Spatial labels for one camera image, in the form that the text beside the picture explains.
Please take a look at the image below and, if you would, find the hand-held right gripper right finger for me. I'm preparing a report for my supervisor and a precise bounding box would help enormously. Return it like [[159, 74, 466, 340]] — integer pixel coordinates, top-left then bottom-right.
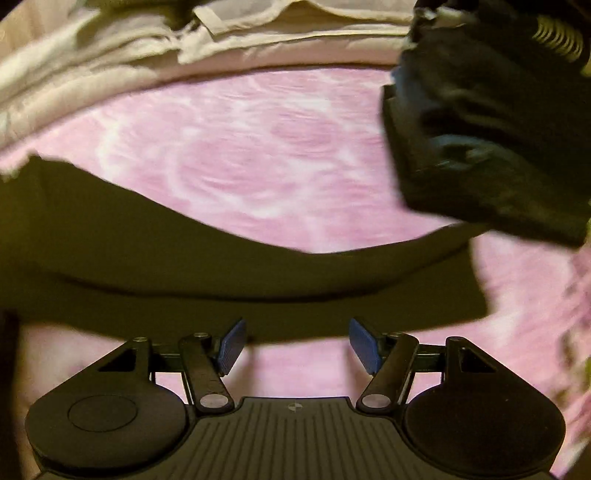
[[348, 317, 496, 414]]

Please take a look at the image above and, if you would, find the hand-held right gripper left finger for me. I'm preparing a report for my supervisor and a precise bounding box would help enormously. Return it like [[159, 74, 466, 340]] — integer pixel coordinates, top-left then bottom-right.
[[98, 318, 247, 414]]

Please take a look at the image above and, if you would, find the dark olive garment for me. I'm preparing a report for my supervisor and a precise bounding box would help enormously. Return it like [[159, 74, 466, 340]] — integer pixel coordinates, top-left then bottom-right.
[[0, 154, 492, 348]]

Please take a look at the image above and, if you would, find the stack of dark folded clothes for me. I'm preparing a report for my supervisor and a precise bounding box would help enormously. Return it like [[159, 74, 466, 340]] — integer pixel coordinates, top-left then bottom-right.
[[381, 0, 591, 247]]

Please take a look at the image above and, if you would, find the pink floral blanket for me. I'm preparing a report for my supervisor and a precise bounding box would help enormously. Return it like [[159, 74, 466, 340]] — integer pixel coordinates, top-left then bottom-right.
[[0, 65, 591, 480]]

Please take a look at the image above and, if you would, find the beige quilt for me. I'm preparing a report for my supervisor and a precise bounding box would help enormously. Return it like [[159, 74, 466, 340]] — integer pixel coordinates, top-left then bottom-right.
[[0, 0, 419, 155]]

